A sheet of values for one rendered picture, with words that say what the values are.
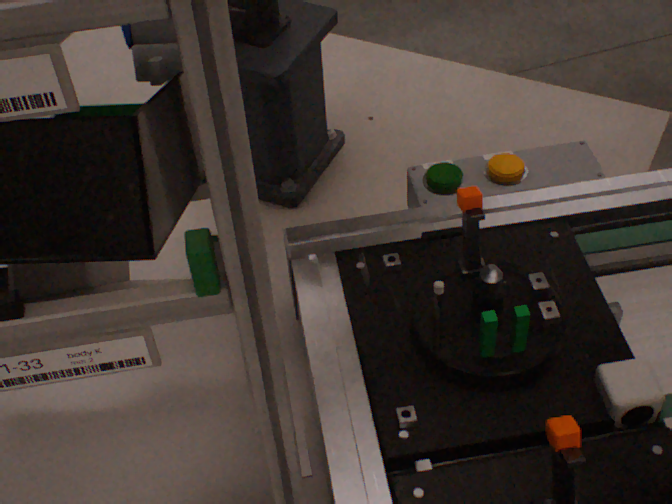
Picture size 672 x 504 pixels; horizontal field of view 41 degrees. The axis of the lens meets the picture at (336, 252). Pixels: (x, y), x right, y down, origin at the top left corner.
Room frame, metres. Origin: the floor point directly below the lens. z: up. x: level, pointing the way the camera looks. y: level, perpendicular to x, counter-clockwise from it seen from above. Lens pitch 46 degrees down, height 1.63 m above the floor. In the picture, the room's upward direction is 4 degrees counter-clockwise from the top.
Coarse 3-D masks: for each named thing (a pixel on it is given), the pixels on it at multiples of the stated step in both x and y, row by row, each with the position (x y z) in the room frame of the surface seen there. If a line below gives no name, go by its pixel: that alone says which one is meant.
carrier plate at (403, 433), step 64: (448, 256) 0.62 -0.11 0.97; (512, 256) 0.61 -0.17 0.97; (576, 256) 0.60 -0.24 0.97; (384, 320) 0.54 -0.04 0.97; (576, 320) 0.52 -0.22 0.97; (384, 384) 0.47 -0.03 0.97; (448, 384) 0.46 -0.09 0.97; (576, 384) 0.45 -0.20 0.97; (384, 448) 0.40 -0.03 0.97; (448, 448) 0.40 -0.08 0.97; (512, 448) 0.40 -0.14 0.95
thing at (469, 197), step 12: (468, 192) 0.60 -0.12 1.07; (480, 192) 0.60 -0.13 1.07; (468, 204) 0.59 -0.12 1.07; (480, 204) 0.59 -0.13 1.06; (468, 216) 0.58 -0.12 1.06; (480, 216) 0.57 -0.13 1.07; (468, 228) 0.58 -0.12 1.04; (468, 240) 0.58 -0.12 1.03; (468, 252) 0.58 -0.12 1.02; (480, 252) 0.58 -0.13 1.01; (468, 264) 0.57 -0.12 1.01; (480, 264) 0.57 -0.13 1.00
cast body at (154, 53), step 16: (144, 32) 0.65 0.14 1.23; (160, 32) 0.65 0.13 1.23; (144, 48) 0.64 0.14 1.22; (160, 48) 0.64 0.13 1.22; (176, 48) 0.64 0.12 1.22; (144, 64) 0.63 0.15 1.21; (160, 64) 0.62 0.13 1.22; (176, 64) 0.63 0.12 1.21; (144, 80) 0.63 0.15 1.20; (160, 80) 0.61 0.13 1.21
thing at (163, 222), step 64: (0, 128) 0.35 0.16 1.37; (64, 128) 0.35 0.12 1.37; (128, 128) 0.34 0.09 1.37; (192, 128) 0.44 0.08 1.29; (0, 192) 0.34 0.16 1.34; (64, 192) 0.33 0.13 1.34; (128, 192) 0.33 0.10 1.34; (192, 192) 0.41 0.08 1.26; (0, 256) 0.32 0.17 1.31; (64, 256) 0.32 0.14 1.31; (128, 256) 0.32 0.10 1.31
